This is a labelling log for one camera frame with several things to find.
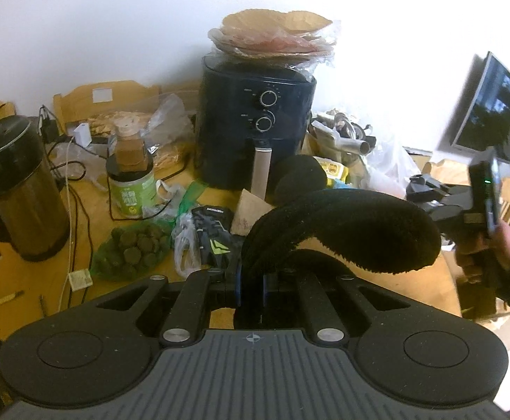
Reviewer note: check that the black air fryer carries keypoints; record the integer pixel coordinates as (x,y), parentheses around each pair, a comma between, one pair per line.
(255,122)

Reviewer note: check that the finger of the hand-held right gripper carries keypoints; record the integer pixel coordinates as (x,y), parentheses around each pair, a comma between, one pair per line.
(449,199)
(425,183)

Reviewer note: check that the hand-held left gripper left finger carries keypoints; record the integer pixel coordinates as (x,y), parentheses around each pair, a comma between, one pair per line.
(238,287)

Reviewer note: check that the small yellow stick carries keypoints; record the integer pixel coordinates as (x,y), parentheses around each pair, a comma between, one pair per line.
(9,297)

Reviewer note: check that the white plastic bag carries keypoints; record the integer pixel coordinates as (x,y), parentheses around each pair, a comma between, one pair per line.
(386,168)

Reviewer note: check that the brown paper bag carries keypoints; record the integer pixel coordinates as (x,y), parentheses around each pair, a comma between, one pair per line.
(248,212)

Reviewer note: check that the wall television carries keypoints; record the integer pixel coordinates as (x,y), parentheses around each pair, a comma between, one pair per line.
(493,105)

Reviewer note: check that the cardboard box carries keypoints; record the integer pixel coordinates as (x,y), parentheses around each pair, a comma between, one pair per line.
(106,100)

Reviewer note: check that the crumpled clear plastic bag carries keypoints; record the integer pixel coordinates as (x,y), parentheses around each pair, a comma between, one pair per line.
(185,249)

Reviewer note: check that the green bag of dark pucks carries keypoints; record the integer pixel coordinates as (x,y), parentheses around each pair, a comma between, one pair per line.
(132,249)

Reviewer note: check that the bag of crackers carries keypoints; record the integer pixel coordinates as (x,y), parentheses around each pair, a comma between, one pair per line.
(110,120)

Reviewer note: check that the black charger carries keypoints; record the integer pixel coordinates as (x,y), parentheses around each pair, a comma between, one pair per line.
(49,130)

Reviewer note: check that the clear bag of snacks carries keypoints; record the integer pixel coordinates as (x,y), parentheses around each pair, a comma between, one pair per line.
(169,127)

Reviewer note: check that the brown spice bottle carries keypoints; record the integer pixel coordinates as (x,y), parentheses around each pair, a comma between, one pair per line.
(129,148)

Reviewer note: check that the steel thermos jug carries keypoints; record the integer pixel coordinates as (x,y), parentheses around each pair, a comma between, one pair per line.
(16,188)

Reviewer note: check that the black fleece earmuffs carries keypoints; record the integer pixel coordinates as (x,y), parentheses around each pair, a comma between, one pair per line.
(346,218)

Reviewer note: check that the white charger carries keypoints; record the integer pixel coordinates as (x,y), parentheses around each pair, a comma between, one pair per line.
(82,134)

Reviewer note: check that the person's right hand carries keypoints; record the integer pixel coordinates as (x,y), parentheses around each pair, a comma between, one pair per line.
(506,245)

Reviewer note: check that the yellow packet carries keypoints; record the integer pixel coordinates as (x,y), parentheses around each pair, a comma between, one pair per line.
(335,173)

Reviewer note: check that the green label jar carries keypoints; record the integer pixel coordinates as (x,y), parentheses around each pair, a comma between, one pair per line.
(132,192)

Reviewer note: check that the black sport gloves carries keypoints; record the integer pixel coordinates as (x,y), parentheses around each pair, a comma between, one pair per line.
(213,240)

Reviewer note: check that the black fleece hat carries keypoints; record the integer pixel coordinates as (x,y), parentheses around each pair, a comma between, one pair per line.
(298,179)

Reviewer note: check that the green plastic bag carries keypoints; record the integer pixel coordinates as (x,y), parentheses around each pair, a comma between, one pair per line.
(193,197)

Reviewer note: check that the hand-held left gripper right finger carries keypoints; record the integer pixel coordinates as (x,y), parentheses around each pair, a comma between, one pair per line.
(266,288)

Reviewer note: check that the bag of flatbreads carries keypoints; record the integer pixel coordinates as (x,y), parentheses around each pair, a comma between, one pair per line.
(276,37)

